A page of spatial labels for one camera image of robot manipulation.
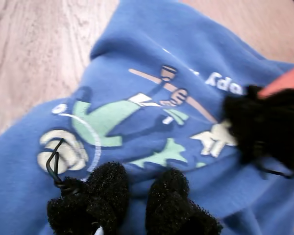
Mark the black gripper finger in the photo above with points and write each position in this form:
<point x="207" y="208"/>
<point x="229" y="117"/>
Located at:
<point x="98" y="203"/>
<point x="171" y="205"/>

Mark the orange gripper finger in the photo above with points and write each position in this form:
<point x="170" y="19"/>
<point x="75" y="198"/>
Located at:
<point x="264" y="129"/>
<point x="284" y="80"/>

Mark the blue printed T-shirt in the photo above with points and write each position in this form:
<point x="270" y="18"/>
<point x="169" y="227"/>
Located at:
<point x="142" y="49"/>

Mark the black zip tie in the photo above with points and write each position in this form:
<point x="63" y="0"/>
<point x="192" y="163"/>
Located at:
<point x="55" y="161"/>

